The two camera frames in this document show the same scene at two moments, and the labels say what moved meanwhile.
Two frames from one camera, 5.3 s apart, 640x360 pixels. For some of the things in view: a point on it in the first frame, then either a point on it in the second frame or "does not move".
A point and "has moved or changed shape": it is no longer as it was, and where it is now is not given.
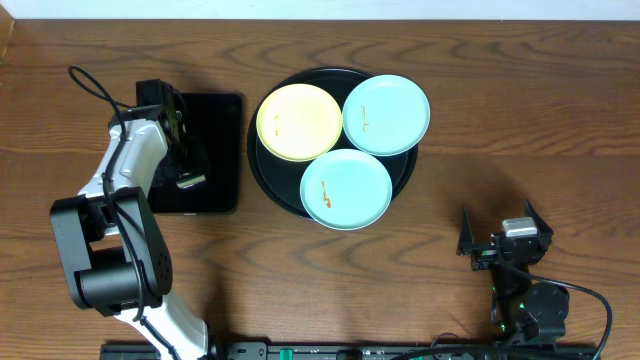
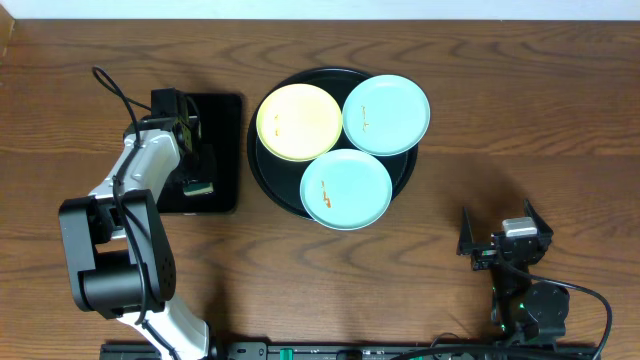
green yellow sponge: [190, 181] has moved or changed shape
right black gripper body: [483, 257] does not move
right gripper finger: [542, 225] does not move
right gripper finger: [466, 241] does not move
